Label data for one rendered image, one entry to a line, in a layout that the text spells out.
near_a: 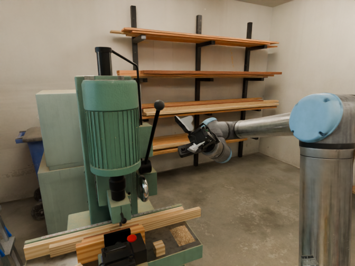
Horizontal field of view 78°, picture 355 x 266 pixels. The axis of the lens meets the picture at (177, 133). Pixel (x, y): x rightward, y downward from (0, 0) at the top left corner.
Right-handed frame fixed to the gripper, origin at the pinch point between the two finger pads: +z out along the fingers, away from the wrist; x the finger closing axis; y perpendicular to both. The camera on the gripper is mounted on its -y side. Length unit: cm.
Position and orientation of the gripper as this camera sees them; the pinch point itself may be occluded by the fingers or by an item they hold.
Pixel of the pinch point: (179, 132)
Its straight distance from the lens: 78.5
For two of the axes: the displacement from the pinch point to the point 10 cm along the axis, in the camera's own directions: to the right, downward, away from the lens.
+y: 7.8, -5.5, -3.1
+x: 3.2, 7.7, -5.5
